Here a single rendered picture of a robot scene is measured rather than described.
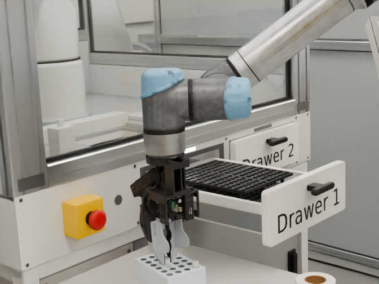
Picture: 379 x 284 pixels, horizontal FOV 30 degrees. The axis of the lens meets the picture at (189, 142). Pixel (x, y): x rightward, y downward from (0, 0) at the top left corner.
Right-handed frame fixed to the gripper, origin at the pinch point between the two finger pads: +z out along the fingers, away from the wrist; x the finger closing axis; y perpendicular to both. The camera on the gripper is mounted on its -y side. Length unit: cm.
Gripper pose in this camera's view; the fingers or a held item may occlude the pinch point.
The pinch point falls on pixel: (164, 255)
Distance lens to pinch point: 135.3
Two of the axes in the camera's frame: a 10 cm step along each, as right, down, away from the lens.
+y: 5.5, 1.6, -8.2
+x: 8.3, -1.5, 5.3
